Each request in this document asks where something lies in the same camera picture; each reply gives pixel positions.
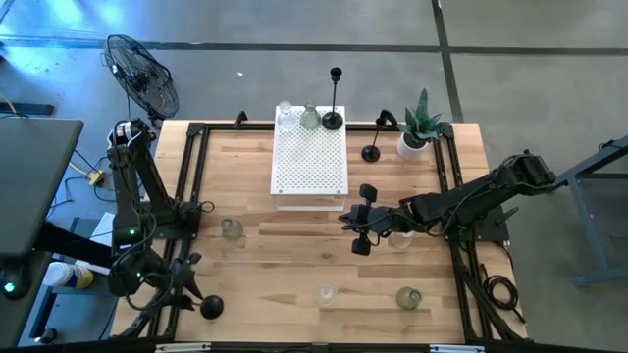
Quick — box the white perforated shelf riser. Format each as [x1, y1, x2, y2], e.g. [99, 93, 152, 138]
[269, 105, 350, 213]

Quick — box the coiled black cable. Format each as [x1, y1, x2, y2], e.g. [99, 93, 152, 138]
[478, 262, 529, 325]

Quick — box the black aluminium table frame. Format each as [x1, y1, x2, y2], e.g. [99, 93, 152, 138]
[111, 110, 530, 344]

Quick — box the black floor fan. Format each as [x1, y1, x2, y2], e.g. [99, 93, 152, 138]
[101, 33, 181, 129]

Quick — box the clear glass candle holder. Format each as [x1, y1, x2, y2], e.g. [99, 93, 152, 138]
[390, 230, 414, 250]
[276, 100, 298, 132]
[313, 282, 339, 308]

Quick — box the white paper sheet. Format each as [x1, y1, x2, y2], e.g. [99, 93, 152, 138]
[87, 211, 129, 276]

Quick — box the dark office desk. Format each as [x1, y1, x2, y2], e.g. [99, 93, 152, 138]
[0, 117, 85, 344]

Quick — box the white bottle yellow base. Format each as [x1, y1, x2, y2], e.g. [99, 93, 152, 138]
[42, 261, 95, 290]

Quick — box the green snake plant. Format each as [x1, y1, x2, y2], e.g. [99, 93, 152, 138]
[395, 87, 455, 148]

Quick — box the white plant pot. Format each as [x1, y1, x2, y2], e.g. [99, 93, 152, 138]
[395, 131, 429, 162]

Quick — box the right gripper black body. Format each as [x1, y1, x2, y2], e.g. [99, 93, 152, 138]
[350, 183, 402, 258]

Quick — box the black desk foot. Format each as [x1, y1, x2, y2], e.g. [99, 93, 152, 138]
[0, 101, 55, 117]

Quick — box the grey-blue desk frame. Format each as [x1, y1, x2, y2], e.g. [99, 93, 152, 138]
[542, 134, 628, 288]

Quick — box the black floor cable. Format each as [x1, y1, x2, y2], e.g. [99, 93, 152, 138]
[46, 149, 129, 217]

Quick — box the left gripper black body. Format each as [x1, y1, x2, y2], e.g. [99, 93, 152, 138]
[145, 251, 203, 301]

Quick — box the black computer mouse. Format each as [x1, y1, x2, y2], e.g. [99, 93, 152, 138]
[0, 274, 28, 301]

